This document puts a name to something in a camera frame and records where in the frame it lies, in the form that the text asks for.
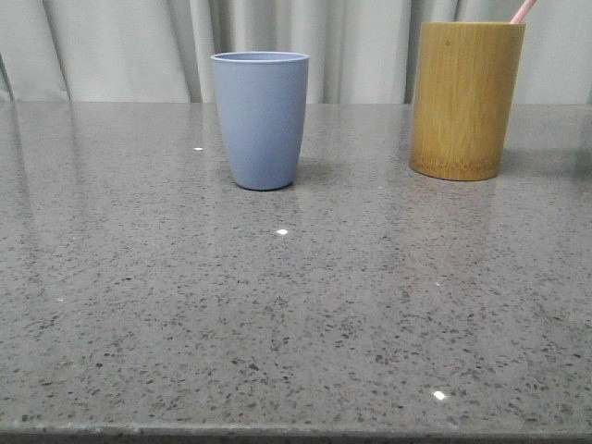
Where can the pink chopstick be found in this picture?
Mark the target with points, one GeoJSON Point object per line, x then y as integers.
{"type": "Point", "coordinates": [522, 11]}

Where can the grey-white curtain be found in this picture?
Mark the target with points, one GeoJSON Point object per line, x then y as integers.
{"type": "Point", "coordinates": [361, 52]}

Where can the blue plastic cup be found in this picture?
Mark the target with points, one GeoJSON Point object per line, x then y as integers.
{"type": "Point", "coordinates": [260, 101]}

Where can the bamboo cylindrical holder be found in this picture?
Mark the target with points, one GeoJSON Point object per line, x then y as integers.
{"type": "Point", "coordinates": [466, 74]}

